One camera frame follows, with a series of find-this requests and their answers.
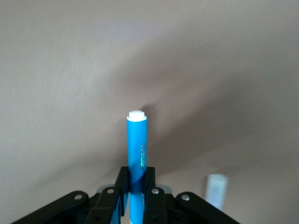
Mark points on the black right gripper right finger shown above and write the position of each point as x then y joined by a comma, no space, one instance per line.
158,205

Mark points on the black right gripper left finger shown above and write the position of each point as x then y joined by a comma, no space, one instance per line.
109,200

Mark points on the blue marker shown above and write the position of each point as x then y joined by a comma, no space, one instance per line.
136,140

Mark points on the purple marker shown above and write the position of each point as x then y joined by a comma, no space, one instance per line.
216,190

